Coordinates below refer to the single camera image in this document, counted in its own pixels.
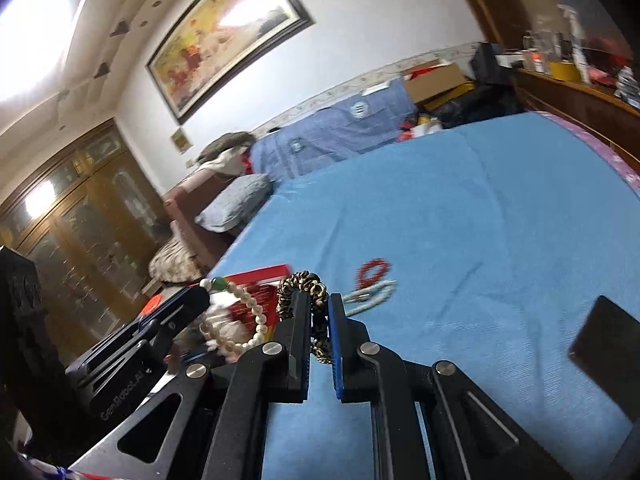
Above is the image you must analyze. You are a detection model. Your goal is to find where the blue quilt with emblems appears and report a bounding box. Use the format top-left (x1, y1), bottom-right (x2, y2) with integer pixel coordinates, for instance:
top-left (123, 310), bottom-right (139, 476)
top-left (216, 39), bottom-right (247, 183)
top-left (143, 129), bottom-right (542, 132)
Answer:
top-left (248, 77), bottom-right (418, 181)

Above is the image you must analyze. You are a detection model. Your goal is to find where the black phone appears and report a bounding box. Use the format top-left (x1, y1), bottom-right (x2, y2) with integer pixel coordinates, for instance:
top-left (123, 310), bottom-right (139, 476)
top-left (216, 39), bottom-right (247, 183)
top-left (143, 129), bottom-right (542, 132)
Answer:
top-left (568, 296), bottom-right (640, 441)

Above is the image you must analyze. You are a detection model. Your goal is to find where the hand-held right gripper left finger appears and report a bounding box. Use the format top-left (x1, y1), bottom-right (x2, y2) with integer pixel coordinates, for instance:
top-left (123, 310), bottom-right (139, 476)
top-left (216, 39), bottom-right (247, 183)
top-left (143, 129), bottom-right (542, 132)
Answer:
top-left (70, 290), bottom-right (311, 480)

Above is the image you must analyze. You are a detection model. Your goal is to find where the wooden headboard cabinet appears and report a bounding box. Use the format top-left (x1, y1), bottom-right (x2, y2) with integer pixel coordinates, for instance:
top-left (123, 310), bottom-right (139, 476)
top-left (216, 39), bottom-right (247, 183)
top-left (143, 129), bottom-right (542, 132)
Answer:
top-left (512, 67), bottom-right (640, 171)

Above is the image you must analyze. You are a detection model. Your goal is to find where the red box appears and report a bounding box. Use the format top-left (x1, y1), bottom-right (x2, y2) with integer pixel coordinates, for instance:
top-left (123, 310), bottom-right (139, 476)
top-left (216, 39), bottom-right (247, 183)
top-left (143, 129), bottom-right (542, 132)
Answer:
top-left (207, 262), bottom-right (293, 346)

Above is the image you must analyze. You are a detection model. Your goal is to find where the patterned cushion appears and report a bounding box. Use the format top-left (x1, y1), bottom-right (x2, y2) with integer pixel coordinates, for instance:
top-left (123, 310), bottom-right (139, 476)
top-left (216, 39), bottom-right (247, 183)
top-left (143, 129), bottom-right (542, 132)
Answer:
top-left (150, 235), bottom-right (206, 283)

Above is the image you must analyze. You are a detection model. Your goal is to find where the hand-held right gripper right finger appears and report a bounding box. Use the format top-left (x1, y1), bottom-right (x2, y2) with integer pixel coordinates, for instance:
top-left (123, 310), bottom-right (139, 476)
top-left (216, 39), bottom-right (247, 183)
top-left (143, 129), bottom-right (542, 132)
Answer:
top-left (327, 292), bottom-right (576, 480)

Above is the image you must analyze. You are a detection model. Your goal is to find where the ceiling light panel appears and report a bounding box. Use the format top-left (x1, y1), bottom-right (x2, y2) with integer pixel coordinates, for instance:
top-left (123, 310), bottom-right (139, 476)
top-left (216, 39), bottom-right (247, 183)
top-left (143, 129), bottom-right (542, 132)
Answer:
top-left (0, 0), bottom-right (81, 106)

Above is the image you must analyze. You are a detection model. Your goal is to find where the red white blue ribbon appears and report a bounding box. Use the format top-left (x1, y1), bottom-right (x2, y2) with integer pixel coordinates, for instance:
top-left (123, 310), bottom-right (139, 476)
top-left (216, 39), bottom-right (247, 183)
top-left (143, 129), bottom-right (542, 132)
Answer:
top-left (15, 452), bottom-right (116, 480)

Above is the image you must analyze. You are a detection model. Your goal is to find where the pale green bead bracelet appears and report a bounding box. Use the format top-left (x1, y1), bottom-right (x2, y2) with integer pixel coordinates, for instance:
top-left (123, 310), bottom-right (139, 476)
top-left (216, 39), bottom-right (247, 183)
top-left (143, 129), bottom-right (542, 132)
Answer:
top-left (342, 280), bottom-right (398, 317)

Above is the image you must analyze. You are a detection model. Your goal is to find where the black bag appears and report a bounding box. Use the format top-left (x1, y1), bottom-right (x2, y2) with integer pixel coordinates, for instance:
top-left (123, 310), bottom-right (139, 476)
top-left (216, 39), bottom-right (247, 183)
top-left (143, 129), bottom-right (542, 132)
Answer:
top-left (425, 92), bottom-right (526, 128)

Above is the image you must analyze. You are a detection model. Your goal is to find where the white spray bottle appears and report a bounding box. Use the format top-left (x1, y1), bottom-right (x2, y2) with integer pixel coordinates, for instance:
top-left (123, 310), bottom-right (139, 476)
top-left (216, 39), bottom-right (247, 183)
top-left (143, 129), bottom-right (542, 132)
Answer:
top-left (557, 4), bottom-right (591, 84)

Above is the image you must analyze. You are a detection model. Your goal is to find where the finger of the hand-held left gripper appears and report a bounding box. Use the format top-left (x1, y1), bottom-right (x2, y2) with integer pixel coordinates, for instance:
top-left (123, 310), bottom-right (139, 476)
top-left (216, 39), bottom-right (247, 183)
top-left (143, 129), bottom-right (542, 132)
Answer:
top-left (65, 325), bottom-right (175, 392)
top-left (135, 287), bottom-right (211, 336)

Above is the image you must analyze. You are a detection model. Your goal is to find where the red bead bracelet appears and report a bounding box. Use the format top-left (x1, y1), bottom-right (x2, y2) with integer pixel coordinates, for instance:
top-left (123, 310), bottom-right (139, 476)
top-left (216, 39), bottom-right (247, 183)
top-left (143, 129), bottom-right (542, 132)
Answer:
top-left (355, 258), bottom-right (392, 287)

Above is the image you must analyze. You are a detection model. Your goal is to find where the grey pillow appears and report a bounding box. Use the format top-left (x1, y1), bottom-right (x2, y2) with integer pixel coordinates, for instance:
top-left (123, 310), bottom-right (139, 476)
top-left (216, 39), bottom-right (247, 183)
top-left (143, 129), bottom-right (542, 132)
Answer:
top-left (195, 173), bottom-right (274, 234)

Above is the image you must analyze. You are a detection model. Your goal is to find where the wooden wardrobe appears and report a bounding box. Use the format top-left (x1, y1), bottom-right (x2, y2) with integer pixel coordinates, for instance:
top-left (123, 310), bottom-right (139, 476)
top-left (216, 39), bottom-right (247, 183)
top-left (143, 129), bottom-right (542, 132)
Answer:
top-left (0, 117), bottom-right (173, 356)

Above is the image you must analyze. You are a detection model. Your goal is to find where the leopard print hair tie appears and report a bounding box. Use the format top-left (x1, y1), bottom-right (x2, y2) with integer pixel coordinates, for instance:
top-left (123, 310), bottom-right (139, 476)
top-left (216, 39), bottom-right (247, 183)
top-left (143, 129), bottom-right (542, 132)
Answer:
top-left (276, 271), bottom-right (335, 366)

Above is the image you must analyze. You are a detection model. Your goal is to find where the brown fleece cloth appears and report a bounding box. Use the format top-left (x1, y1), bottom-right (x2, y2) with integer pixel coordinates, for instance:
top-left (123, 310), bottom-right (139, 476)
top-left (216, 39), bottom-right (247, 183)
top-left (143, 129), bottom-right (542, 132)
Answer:
top-left (197, 131), bottom-right (253, 173)

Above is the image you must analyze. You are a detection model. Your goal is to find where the framed painting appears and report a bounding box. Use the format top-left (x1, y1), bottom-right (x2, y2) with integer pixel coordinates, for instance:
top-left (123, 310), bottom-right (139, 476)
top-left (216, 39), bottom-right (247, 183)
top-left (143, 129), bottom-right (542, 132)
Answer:
top-left (145, 0), bottom-right (316, 126)

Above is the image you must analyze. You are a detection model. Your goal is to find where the black box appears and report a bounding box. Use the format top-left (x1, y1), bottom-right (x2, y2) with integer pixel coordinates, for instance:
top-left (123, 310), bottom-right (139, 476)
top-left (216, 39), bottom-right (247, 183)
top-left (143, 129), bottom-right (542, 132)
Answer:
top-left (470, 42), bottom-right (516, 86)

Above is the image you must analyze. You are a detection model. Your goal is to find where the blue blanket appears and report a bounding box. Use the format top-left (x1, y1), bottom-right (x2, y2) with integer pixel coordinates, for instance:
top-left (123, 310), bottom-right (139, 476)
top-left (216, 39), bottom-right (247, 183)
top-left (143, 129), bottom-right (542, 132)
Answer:
top-left (200, 110), bottom-right (640, 480)

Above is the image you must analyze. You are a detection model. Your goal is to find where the purple floral sheet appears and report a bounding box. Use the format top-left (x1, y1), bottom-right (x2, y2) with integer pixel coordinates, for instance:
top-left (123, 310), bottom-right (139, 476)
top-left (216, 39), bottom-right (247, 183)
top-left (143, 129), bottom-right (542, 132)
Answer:
top-left (537, 110), bottom-right (640, 196)

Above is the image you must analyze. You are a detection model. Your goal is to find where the clear measuring cup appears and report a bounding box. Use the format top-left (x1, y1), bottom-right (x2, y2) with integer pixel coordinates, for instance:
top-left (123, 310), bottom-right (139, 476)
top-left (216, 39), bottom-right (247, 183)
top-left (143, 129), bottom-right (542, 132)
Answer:
top-left (522, 30), bottom-right (548, 73)

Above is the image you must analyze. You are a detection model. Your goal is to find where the cardboard box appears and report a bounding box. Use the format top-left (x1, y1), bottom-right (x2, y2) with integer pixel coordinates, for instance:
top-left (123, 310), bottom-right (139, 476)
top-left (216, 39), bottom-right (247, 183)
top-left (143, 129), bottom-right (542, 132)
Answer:
top-left (402, 60), bottom-right (473, 106)

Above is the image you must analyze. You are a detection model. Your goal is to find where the brown sofa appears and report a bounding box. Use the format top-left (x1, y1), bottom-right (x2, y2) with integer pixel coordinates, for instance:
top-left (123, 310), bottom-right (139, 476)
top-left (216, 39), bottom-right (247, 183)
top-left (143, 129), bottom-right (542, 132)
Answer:
top-left (164, 170), bottom-right (251, 271)

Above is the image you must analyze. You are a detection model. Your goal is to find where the pearl bracelet with green bead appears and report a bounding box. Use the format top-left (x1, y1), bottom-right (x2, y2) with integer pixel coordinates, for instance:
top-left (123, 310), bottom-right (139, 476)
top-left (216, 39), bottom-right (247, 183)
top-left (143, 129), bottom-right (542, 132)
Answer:
top-left (199, 276), bottom-right (273, 361)

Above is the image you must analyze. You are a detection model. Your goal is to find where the pile of small boxes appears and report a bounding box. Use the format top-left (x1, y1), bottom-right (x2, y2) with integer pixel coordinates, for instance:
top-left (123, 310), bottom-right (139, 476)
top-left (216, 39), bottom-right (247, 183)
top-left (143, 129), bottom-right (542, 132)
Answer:
top-left (615, 62), bottom-right (640, 101)

